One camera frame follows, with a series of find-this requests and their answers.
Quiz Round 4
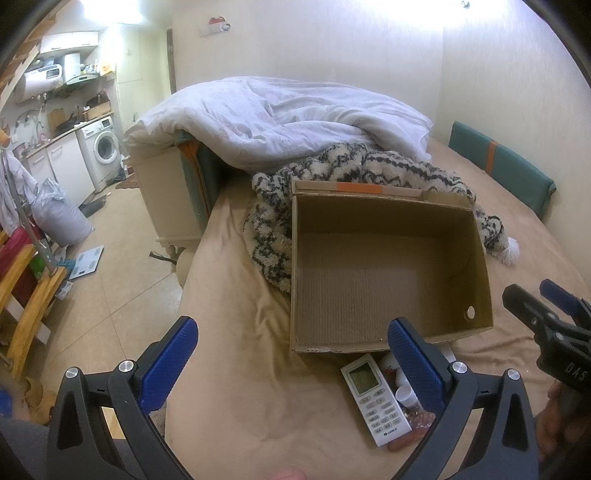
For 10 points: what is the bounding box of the metal clothes rack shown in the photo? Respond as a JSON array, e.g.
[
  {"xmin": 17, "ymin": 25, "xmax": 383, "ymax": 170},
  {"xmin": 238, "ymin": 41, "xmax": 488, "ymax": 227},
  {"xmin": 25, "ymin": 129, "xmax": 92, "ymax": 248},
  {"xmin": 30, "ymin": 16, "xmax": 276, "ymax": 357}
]
[{"xmin": 0, "ymin": 147, "xmax": 59, "ymax": 278}]

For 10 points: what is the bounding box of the white kitchen counter cabinet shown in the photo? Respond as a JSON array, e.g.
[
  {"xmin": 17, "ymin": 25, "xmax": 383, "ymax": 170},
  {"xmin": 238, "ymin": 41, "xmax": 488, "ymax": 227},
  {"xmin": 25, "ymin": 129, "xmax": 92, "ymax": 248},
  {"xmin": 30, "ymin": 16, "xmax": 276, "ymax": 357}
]
[{"xmin": 21, "ymin": 131, "xmax": 96, "ymax": 208}]

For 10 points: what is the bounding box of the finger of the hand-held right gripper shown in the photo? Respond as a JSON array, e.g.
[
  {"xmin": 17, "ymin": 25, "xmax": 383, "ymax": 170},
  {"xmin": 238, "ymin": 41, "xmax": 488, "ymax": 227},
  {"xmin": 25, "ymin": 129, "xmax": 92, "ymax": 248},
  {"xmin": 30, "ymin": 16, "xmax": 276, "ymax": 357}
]
[
  {"xmin": 539, "ymin": 278, "xmax": 591, "ymax": 324},
  {"xmin": 502, "ymin": 284, "xmax": 573, "ymax": 335}
]

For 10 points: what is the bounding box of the clear bottle with white cap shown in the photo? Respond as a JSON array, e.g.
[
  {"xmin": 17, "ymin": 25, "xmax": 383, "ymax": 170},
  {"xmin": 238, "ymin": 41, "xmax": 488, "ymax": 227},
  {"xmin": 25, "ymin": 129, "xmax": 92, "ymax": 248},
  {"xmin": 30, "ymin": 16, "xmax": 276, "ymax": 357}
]
[{"xmin": 394, "ymin": 386, "xmax": 435, "ymax": 432}]

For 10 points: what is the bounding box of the green orange mattress pad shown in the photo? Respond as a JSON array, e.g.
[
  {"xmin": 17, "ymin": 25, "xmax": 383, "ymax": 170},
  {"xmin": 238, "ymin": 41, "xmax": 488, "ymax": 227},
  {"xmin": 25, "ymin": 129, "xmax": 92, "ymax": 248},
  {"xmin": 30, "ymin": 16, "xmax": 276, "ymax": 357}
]
[{"xmin": 174, "ymin": 130, "xmax": 225, "ymax": 228}]

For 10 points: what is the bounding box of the white hanging cloth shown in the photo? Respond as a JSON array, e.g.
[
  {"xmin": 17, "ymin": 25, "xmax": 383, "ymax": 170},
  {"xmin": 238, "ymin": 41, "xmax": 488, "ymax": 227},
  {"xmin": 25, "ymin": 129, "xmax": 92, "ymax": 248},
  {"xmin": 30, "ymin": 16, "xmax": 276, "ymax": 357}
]
[{"xmin": 0, "ymin": 152, "xmax": 38, "ymax": 232}]

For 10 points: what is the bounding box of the cardboard box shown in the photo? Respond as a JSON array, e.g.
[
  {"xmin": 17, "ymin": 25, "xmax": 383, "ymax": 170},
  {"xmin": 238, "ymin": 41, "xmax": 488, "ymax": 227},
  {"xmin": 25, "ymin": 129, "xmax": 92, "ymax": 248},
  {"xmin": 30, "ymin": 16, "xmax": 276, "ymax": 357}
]
[{"xmin": 288, "ymin": 179, "xmax": 494, "ymax": 355}]

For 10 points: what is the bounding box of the white cylindrical appliance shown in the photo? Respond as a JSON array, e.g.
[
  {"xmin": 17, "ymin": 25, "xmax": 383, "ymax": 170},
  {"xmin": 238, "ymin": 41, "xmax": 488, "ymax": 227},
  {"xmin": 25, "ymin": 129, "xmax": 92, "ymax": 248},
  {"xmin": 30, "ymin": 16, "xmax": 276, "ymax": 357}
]
[{"xmin": 62, "ymin": 52, "xmax": 83, "ymax": 82}]

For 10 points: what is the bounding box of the white remote control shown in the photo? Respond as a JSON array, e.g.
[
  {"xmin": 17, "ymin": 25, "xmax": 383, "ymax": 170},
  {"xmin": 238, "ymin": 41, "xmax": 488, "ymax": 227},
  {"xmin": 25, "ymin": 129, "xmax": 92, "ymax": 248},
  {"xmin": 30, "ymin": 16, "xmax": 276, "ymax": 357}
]
[{"xmin": 341, "ymin": 355, "xmax": 413, "ymax": 448}]

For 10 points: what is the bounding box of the bed with beige sheet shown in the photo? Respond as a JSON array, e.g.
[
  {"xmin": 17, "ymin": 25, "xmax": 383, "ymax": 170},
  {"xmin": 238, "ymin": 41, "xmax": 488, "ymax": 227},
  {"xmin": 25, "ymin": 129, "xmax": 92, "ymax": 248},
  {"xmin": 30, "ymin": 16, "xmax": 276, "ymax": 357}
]
[{"xmin": 164, "ymin": 134, "xmax": 591, "ymax": 480}]

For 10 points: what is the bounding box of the person's right hand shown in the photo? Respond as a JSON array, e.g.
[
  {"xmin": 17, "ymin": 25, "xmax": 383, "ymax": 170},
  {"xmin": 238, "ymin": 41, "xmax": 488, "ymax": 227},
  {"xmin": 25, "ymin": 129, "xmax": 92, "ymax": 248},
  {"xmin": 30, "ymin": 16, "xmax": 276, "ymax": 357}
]
[{"xmin": 541, "ymin": 383, "xmax": 591, "ymax": 457}]

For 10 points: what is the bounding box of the yellow wooden chair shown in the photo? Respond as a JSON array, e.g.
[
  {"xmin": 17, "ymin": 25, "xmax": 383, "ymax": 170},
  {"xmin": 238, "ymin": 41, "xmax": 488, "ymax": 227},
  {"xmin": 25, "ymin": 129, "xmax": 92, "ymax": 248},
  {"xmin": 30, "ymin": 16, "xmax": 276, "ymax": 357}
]
[{"xmin": 0, "ymin": 0, "xmax": 68, "ymax": 385}]

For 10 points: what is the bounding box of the bathroom scale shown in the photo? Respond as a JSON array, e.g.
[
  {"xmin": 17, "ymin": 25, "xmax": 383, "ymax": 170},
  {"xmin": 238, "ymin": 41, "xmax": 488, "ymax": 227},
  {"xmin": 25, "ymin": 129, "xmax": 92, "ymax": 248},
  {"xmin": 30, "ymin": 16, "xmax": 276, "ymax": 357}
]
[{"xmin": 68, "ymin": 246, "xmax": 105, "ymax": 280}]

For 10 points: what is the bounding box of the white plastic bag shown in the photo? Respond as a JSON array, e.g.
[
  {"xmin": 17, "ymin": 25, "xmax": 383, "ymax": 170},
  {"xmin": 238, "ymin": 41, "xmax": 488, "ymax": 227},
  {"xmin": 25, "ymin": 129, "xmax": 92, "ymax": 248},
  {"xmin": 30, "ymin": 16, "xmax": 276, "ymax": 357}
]
[{"xmin": 30, "ymin": 178, "xmax": 93, "ymax": 246}]

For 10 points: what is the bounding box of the cream wooden bed footboard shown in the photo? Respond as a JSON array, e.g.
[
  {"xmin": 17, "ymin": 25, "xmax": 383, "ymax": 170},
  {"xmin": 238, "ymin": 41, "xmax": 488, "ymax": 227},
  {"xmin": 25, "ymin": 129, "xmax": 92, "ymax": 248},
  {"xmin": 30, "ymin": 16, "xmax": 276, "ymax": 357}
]
[{"xmin": 133, "ymin": 142, "xmax": 205, "ymax": 260}]

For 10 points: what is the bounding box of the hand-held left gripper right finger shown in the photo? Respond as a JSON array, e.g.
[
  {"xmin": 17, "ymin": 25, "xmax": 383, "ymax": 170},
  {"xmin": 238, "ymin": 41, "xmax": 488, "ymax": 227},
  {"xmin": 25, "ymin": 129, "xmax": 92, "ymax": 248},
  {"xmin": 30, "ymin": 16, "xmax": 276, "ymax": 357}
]
[{"xmin": 388, "ymin": 316, "xmax": 539, "ymax": 480}]

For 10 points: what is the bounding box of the patterned fleece blanket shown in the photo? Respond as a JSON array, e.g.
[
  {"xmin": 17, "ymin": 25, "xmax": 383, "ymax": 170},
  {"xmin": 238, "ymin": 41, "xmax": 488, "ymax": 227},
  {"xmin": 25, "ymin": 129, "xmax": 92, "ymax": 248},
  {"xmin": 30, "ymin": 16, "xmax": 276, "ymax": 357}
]
[{"xmin": 244, "ymin": 142, "xmax": 521, "ymax": 294}]

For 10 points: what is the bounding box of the white washing machine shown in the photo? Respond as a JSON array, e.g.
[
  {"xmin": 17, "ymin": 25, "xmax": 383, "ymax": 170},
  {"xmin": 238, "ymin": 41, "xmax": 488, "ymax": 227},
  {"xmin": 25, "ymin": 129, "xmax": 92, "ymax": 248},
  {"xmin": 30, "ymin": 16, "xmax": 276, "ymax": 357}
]
[{"xmin": 76, "ymin": 115, "xmax": 123, "ymax": 192}]

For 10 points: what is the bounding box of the white duvet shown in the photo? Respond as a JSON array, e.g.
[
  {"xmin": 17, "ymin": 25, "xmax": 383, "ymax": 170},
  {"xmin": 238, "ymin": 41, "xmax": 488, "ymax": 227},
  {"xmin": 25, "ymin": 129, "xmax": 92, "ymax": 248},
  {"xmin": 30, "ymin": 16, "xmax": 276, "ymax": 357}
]
[{"xmin": 122, "ymin": 76, "xmax": 435, "ymax": 182}]

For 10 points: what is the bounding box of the red bag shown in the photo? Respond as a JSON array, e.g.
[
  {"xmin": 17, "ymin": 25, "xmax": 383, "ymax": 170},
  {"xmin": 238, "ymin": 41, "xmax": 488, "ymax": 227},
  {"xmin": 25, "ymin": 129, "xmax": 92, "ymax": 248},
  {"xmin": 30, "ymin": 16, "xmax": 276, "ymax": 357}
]
[{"xmin": 0, "ymin": 226, "xmax": 37, "ymax": 266}]

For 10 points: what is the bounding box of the green cushion with orange stripe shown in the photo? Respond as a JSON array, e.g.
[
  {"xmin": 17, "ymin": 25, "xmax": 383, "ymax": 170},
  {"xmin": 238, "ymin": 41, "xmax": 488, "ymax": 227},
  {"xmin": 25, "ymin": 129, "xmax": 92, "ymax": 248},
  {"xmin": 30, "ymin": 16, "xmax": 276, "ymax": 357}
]
[{"xmin": 449, "ymin": 121, "xmax": 557, "ymax": 223}]

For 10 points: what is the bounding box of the white water heater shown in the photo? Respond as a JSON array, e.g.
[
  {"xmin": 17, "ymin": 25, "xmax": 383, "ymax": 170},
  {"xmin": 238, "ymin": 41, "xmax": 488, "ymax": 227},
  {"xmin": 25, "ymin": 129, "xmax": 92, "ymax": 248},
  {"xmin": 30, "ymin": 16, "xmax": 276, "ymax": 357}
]
[{"xmin": 16, "ymin": 65, "xmax": 65, "ymax": 105}]

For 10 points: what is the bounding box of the white wall cabinet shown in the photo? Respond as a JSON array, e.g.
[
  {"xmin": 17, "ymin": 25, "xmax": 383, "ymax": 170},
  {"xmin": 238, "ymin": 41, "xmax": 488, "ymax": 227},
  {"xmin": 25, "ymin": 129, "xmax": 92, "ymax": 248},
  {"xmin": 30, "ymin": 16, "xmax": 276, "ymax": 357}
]
[{"xmin": 39, "ymin": 31, "xmax": 100, "ymax": 56}]

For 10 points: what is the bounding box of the black dustpan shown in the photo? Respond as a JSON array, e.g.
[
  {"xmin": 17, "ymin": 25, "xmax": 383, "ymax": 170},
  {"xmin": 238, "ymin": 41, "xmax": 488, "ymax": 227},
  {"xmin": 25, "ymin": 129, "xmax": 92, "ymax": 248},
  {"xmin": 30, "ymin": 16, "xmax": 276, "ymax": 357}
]
[{"xmin": 78, "ymin": 196, "xmax": 110, "ymax": 217}]

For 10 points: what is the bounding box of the wall socket with red item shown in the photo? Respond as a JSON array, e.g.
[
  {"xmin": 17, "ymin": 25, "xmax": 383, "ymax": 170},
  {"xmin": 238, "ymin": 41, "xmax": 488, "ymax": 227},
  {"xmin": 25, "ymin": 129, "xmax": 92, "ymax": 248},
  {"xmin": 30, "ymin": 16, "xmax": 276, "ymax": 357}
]
[{"xmin": 201, "ymin": 16, "xmax": 232, "ymax": 36}]

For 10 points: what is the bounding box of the person's grey clothing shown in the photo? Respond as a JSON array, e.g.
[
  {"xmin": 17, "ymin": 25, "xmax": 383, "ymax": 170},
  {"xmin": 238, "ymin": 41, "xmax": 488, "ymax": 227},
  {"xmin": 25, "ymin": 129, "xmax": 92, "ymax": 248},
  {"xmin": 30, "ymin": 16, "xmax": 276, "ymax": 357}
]
[{"xmin": 0, "ymin": 416, "xmax": 52, "ymax": 480}]

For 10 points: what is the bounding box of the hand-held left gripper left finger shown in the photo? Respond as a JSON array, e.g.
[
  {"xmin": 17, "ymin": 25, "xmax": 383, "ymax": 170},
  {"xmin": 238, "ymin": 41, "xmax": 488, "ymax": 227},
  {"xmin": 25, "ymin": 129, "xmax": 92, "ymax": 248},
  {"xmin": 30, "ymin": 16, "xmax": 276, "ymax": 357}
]
[{"xmin": 46, "ymin": 316, "xmax": 199, "ymax": 480}]

